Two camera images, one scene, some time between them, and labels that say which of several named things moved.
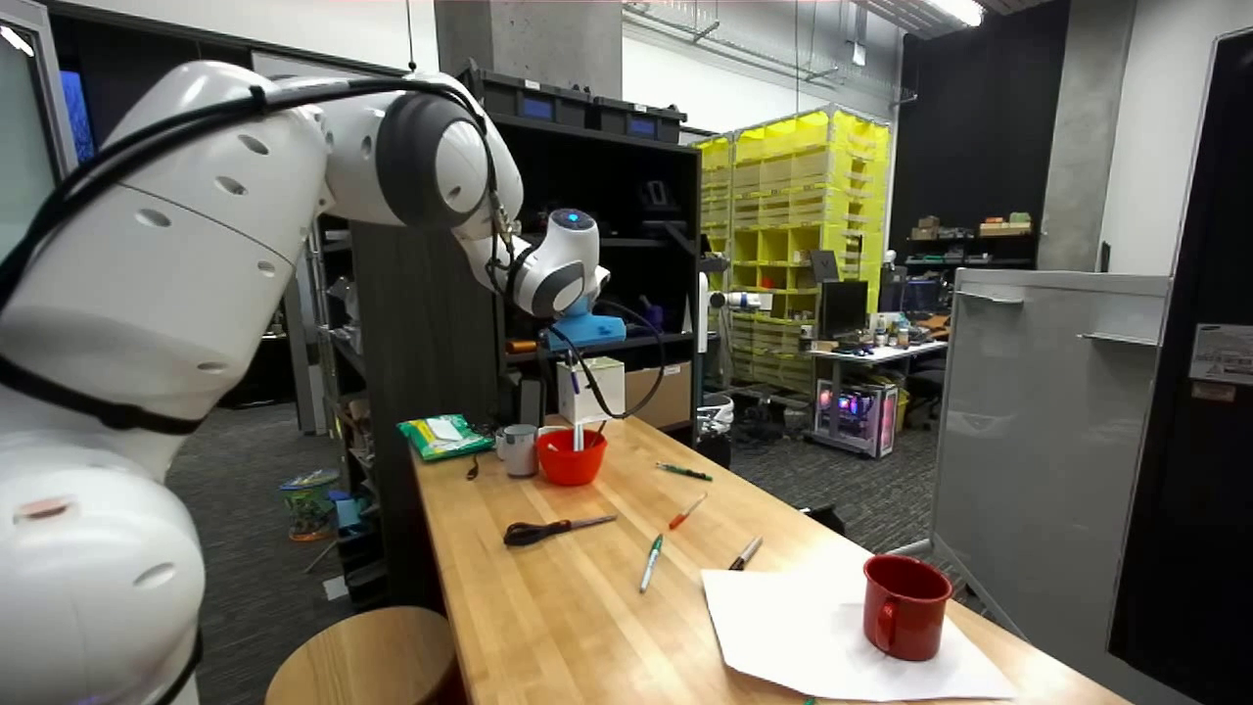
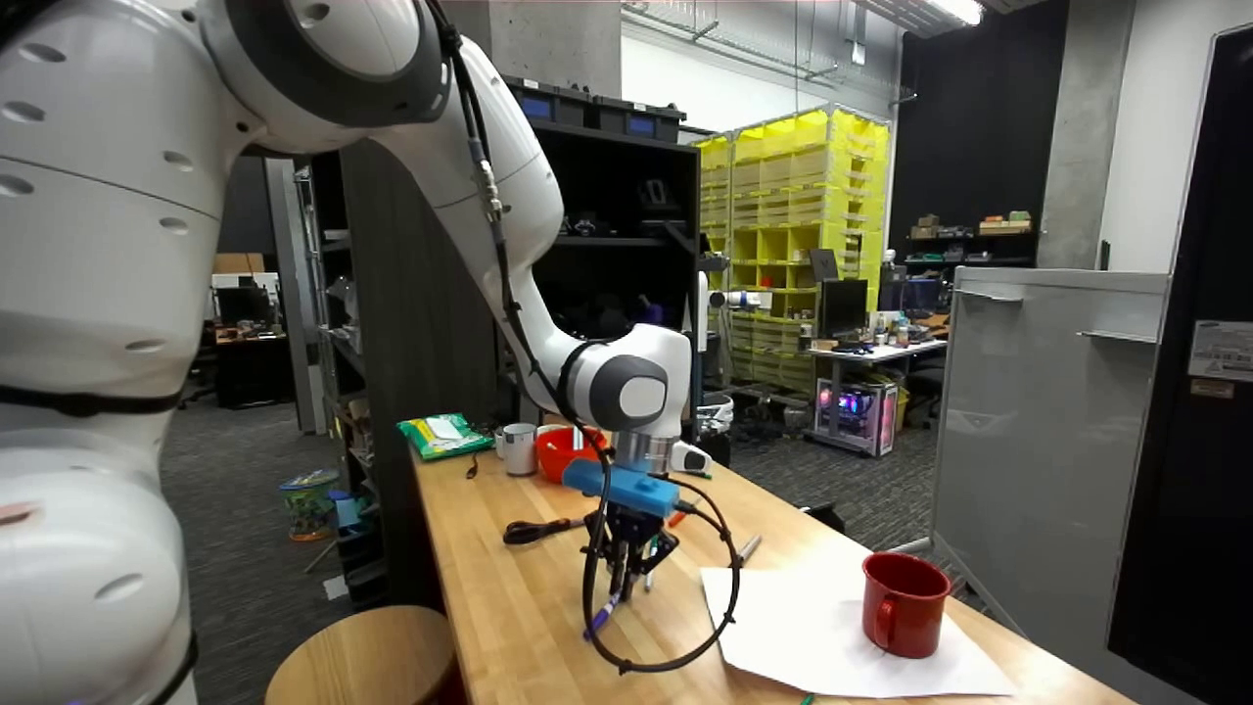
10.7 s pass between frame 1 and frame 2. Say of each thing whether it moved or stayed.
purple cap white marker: moved
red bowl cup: stayed
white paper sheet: stayed
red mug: stayed
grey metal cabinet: stayed
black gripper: moved
